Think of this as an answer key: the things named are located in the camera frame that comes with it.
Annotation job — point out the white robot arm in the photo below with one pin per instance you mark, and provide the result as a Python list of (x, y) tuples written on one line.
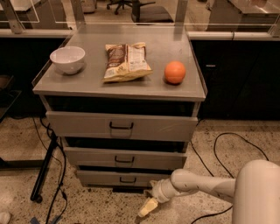
[(254, 193)]

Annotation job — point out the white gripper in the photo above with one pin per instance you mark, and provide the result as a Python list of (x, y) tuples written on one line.
[(158, 191)]

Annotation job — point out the grey metal drawer cabinet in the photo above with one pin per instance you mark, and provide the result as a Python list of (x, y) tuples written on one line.
[(152, 95)]

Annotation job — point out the white shoe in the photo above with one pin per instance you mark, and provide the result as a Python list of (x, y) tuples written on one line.
[(5, 217)]

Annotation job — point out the yellow brown chip bag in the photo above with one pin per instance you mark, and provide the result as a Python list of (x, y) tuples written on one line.
[(126, 62)]

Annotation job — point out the grey drawer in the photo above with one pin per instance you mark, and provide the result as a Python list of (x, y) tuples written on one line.
[(135, 159), (136, 127), (113, 178)]

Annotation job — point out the black stand leg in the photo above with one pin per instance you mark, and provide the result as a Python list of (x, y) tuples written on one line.
[(35, 194)]

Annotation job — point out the white ceramic bowl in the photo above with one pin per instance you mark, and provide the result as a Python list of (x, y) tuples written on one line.
[(68, 59)]

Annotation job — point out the orange ball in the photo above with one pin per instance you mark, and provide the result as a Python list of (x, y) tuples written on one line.
[(174, 72)]

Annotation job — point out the black office chair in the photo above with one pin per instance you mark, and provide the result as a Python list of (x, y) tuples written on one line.
[(143, 12)]

